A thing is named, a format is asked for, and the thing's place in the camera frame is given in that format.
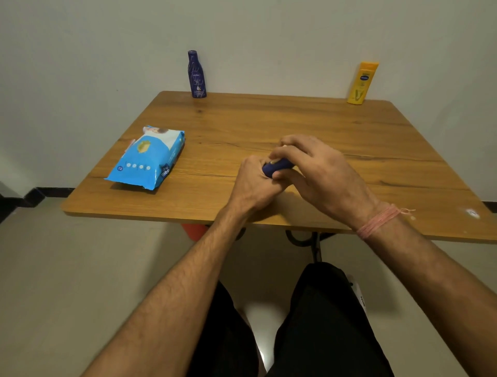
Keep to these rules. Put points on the wooden table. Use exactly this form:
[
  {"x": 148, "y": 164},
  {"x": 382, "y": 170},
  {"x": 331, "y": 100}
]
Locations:
[{"x": 388, "y": 136}]

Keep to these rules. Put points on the orange plastic bucket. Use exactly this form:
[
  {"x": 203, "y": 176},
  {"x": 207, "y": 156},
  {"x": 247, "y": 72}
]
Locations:
[{"x": 194, "y": 231}]

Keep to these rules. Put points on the person's left hand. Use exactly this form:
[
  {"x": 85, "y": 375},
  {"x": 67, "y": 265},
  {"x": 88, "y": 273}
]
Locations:
[{"x": 252, "y": 186}]

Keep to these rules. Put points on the dark blue striped bottle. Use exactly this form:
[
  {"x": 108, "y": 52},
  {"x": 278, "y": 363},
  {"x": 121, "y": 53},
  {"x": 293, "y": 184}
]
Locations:
[{"x": 276, "y": 167}]

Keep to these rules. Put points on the white smartphone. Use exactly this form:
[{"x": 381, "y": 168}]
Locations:
[{"x": 359, "y": 297}]

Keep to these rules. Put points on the pink thread wristband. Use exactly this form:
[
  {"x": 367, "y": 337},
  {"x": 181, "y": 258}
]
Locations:
[{"x": 378, "y": 221}]

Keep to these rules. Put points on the yellow bottle orange cap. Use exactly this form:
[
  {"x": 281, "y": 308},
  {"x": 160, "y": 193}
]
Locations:
[{"x": 363, "y": 83}]

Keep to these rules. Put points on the person's left forearm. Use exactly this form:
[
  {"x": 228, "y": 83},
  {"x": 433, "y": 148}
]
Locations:
[{"x": 163, "y": 307}]

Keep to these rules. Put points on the person's right forearm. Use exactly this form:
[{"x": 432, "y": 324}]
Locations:
[{"x": 438, "y": 279}]

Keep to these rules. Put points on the person's right hand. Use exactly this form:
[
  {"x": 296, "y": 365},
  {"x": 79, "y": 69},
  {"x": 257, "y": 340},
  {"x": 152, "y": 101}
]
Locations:
[{"x": 330, "y": 178}]

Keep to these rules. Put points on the dark blue bottle white print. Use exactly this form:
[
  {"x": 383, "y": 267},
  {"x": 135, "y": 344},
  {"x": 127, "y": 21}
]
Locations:
[{"x": 197, "y": 75}]

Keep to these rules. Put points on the black door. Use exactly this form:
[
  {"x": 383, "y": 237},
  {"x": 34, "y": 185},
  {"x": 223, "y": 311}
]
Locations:
[{"x": 6, "y": 207}]

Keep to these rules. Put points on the blue wet wipes pack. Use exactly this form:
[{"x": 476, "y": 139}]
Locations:
[{"x": 147, "y": 159}]

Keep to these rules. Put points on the black baseboard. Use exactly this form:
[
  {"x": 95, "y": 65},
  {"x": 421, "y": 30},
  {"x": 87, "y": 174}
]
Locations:
[{"x": 46, "y": 194}]

